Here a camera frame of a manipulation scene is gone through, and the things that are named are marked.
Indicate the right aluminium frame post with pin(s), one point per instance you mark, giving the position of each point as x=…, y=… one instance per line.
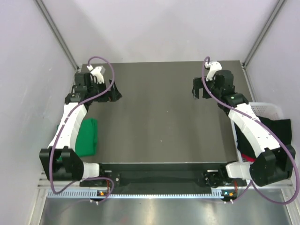
x=263, y=32

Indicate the left aluminium frame post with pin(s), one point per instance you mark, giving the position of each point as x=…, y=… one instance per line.
x=53, y=27

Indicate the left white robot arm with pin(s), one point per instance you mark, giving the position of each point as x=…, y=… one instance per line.
x=59, y=159

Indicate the red t-shirt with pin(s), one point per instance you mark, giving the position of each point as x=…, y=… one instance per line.
x=247, y=158

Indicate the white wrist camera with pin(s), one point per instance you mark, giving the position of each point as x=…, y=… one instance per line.
x=213, y=67
x=97, y=73

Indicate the white plastic laundry basket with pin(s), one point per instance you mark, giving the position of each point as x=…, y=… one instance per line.
x=266, y=110

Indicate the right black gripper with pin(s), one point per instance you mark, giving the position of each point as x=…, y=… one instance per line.
x=198, y=84

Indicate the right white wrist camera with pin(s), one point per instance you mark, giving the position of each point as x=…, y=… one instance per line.
x=213, y=67

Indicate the aluminium frame post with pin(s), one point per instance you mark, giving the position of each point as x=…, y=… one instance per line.
x=53, y=27
x=263, y=32

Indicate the black t-shirt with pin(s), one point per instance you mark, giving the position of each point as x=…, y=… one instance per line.
x=281, y=128

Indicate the folded green t-shirt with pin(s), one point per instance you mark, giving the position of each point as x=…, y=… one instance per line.
x=87, y=139

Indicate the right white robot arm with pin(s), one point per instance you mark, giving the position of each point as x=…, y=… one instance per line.
x=274, y=159

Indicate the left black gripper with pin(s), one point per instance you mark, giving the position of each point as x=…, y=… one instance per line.
x=106, y=97

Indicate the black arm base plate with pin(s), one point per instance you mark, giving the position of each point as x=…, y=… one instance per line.
x=202, y=174

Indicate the white slotted cable duct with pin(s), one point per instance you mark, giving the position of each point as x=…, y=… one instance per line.
x=100, y=194

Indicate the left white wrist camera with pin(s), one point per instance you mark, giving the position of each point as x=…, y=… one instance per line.
x=97, y=73

